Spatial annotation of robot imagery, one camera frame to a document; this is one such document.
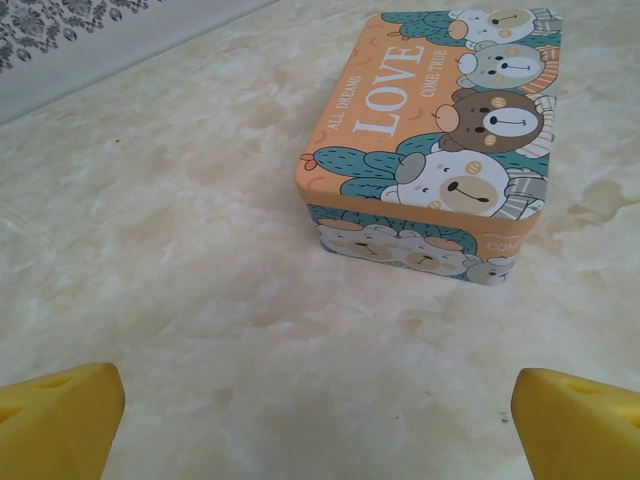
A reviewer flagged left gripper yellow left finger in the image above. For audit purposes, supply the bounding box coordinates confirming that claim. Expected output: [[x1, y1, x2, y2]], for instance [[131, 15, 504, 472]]
[[0, 363, 126, 480]]

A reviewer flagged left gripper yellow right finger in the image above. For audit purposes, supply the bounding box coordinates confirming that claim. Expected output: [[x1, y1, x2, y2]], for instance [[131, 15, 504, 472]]
[[510, 367, 640, 480]]

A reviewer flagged orange bear print tin box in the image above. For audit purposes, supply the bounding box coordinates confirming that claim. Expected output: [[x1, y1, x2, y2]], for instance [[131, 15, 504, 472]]
[[294, 7, 563, 288]]

